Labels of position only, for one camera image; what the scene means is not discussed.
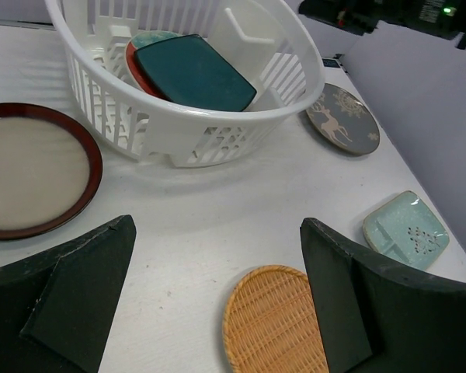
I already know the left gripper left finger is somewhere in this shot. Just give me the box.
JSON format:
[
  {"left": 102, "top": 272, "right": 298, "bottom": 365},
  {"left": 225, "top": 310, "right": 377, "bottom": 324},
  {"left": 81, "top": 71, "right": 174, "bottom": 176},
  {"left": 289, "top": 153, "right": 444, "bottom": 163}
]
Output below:
[{"left": 0, "top": 215, "right": 136, "bottom": 372}]

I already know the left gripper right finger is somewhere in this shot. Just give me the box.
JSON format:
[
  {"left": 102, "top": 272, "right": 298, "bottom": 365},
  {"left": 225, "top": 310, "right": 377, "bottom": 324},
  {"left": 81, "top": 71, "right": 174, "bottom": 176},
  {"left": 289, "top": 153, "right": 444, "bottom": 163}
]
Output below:
[{"left": 300, "top": 218, "right": 466, "bottom": 372}]

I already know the dark teal square plate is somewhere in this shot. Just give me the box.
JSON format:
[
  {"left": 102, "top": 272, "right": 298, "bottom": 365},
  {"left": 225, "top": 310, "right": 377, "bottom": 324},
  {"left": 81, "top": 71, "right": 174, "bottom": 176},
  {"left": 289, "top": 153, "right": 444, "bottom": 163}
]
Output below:
[{"left": 134, "top": 34, "right": 257, "bottom": 112}]

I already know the red and teal round plate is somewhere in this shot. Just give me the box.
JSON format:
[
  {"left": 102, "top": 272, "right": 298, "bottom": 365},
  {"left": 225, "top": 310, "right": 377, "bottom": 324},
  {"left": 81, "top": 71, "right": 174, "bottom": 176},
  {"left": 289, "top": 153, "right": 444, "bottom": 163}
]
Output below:
[{"left": 125, "top": 30, "right": 181, "bottom": 100}]

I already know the light green divided square plate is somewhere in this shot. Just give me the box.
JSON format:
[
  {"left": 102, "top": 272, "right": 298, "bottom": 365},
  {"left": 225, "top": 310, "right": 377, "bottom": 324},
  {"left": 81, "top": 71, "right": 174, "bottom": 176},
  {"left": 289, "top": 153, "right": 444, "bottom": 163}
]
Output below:
[{"left": 363, "top": 190, "right": 450, "bottom": 270}]

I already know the woven bamboo round tray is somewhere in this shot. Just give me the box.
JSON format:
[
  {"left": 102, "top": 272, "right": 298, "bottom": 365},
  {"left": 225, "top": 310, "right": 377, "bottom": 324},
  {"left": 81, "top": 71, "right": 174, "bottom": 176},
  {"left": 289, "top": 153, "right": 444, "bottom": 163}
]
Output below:
[{"left": 222, "top": 265, "right": 329, "bottom": 372}]

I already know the brown rimmed beige round plate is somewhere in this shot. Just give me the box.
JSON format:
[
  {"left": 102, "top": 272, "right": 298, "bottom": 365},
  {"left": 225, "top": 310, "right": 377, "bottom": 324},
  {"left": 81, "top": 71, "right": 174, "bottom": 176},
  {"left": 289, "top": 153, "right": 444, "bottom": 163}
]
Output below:
[{"left": 0, "top": 103, "right": 103, "bottom": 241}]

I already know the grey reindeer round plate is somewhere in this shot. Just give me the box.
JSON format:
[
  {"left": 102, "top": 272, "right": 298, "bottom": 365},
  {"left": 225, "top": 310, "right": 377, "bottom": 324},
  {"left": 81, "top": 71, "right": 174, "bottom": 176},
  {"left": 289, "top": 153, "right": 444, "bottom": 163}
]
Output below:
[{"left": 306, "top": 83, "right": 381, "bottom": 155}]

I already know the right blue table label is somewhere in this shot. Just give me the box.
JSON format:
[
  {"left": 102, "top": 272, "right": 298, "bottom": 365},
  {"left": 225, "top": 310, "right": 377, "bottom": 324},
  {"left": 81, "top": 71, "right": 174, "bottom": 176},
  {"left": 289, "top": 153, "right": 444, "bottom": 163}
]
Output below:
[{"left": 322, "top": 58, "right": 341, "bottom": 68}]

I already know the white plastic dish basket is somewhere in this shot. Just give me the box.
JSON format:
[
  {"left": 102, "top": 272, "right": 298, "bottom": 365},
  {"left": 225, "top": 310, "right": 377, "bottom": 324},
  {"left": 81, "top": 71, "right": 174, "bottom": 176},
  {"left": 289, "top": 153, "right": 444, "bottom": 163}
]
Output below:
[{"left": 46, "top": 1, "right": 325, "bottom": 167}]

